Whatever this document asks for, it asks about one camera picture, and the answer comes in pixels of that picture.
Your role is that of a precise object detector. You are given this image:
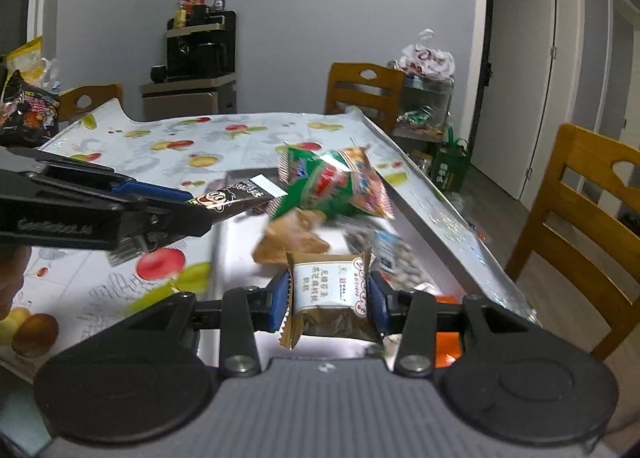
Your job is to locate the black water dispenser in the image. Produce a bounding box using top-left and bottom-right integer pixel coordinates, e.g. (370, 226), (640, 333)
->
(139, 9), (239, 122)

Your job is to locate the blue and white seed packet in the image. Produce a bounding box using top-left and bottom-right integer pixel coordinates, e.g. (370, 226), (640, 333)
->
(344, 227), (441, 292)

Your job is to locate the large yellow bag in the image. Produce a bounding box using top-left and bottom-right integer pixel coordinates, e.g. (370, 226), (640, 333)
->
(4, 35), (45, 84)

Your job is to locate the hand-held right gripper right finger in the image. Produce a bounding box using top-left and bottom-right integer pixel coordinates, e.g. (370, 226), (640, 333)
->
(369, 271), (544, 380)

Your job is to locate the green tote bag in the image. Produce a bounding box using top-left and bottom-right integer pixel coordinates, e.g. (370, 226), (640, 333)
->
(432, 127), (472, 192)

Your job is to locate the white plastic shopping bag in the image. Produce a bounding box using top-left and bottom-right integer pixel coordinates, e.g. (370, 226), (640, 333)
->
(397, 28), (457, 82)

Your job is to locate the clear plastic bag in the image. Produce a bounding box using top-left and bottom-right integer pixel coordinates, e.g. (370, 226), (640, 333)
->
(40, 58), (64, 94)

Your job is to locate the wooden chair with heart cutout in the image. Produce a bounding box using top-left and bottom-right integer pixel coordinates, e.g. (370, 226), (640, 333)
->
(324, 62), (406, 132)
(55, 83), (125, 123)
(504, 123), (640, 362)

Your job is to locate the brown peanut snack packet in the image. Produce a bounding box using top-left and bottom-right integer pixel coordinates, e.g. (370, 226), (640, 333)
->
(251, 207), (332, 267)

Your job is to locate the white door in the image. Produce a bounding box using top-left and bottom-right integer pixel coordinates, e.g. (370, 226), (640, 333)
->
(469, 0), (559, 202)

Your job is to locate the metal storage rack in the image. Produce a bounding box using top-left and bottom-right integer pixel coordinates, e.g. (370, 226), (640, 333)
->
(392, 60), (456, 159)

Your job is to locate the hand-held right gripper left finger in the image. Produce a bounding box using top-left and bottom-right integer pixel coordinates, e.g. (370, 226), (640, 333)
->
(125, 271), (294, 380)

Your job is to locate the person's left hand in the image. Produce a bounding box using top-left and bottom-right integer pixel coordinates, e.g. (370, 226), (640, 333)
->
(0, 245), (32, 322)

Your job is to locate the black cartoon snack stick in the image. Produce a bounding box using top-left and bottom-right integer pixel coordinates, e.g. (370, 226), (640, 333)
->
(187, 177), (290, 219)

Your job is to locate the green shrimp chip bag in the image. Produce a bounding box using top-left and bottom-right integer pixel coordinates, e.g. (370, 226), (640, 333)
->
(267, 143), (396, 222)

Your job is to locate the fruit print tablecloth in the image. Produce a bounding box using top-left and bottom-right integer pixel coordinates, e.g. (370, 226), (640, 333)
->
(0, 106), (541, 380)

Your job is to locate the black noodle bag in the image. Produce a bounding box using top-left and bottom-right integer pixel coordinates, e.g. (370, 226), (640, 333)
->
(0, 69), (61, 147)

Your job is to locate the metal tray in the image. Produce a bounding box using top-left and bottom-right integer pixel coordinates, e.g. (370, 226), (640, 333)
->
(210, 168), (532, 375)

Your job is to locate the beige cake packet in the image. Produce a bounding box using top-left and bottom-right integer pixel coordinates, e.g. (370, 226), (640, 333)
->
(277, 247), (381, 350)

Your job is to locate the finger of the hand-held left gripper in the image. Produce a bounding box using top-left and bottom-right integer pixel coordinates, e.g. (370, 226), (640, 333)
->
(112, 180), (194, 205)
(107, 205), (214, 267)

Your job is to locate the orange snack packet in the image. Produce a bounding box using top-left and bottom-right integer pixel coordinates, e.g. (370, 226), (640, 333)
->
(432, 293), (464, 369)

